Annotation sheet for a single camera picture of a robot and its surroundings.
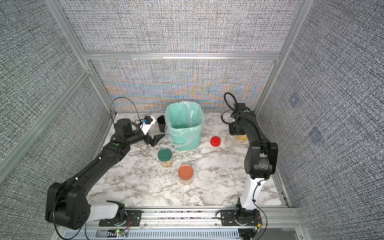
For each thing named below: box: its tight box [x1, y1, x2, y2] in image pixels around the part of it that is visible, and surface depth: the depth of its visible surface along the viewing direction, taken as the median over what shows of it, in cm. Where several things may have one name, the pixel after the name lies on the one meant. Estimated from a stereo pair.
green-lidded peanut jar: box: [157, 147, 174, 168], surface depth 88 cm
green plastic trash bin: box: [164, 101, 205, 151], surface depth 92 cm
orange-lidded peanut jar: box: [178, 164, 194, 185], surface depth 81 cm
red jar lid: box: [210, 136, 221, 147], surface depth 103 cm
